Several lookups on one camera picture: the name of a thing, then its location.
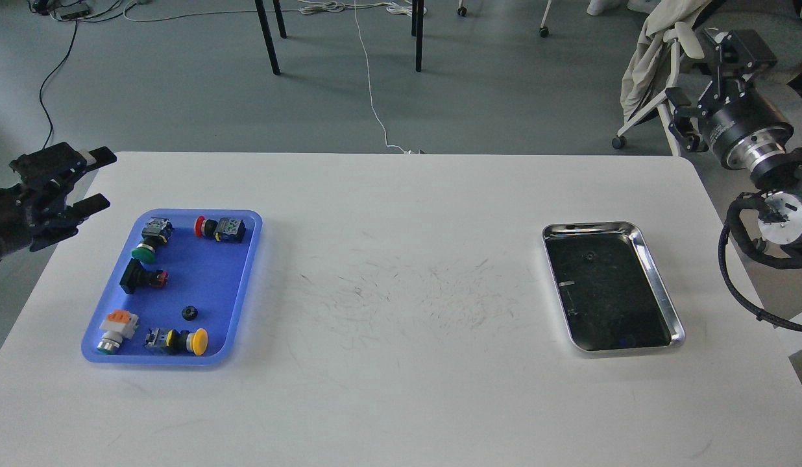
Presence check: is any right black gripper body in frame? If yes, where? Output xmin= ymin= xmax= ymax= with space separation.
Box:
xmin=703 ymin=91 xmax=794 ymax=171

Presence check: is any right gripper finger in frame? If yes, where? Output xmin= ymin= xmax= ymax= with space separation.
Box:
xmin=703 ymin=29 xmax=778 ymax=108
xmin=664 ymin=88 xmax=709 ymax=152

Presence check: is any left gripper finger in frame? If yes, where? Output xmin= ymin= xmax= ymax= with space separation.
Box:
xmin=9 ymin=143 xmax=118 ymax=195
xmin=27 ymin=194 xmax=110 ymax=252

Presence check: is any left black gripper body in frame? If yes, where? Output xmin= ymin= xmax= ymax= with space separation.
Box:
xmin=0 ymin=184 xmax=37 ymax=259

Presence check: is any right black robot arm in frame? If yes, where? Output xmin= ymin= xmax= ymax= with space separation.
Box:
xmin=663 ymin=23 xmax=802 ymax=332

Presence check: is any blue plastic tray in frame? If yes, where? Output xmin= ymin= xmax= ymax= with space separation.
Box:
xmin=81 ymin=209 xmax=263 ymax=367

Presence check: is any silver metal tray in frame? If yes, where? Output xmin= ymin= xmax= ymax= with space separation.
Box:
xmin=542 ymin=221 xmax=687 ymax=357

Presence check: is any grey office chair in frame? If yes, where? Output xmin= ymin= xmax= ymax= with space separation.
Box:
xmin=613 ymin=1 xmax=802 ymax=149

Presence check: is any beige jacket on chair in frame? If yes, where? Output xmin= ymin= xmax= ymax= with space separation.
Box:
xmin=620 ymin=1 xmax=710 ymax=121

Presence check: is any orange grey push button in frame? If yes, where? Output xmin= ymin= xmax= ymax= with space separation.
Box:
xmin=96 ymin=309 xmax=140 ymax=355

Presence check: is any power strip on floor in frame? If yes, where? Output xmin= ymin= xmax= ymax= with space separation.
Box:
xmin=51 ymin=2 xmax=92 ymax=21

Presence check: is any yellow mushroom push button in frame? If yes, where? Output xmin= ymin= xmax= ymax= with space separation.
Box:
xmin=143 ymin=328 xmax=209 ymax=357

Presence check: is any chair caster wheel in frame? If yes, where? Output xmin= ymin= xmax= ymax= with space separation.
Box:
xmin=539 ymin=0 xmax=554 ymax=38

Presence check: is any black table leg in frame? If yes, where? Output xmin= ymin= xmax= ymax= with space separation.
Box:
xmin=254 ymin=0 xmax=280 ymax=76
xmin=411 ymin=0 xmax=425 ymax=72
xmin=273 ymin=0 xmax=287 ymax=39

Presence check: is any black table leg rear left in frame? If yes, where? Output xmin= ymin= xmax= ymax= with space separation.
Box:
xmin=273 ymin=0 xmax=287 ymax=39

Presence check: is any black table leg right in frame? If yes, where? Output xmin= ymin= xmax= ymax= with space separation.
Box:
xmin=411 ymin=0 xmax=425 ymax=72

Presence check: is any green push button switch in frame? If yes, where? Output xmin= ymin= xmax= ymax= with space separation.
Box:
xmin=130 ymin=217 xmax=175 ymax=264

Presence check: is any black cable on floor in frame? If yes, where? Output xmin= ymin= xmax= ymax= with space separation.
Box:
xmin=31 ymin=0 xmax=126 ymax=171

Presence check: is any red push button switch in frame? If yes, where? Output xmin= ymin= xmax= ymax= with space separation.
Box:
xmin=193 ymin=215 xmax=246 ymax=243

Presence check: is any white cable on floor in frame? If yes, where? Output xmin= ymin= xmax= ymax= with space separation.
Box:
xmin=297 ymin=0 xmax=428 ymax=155

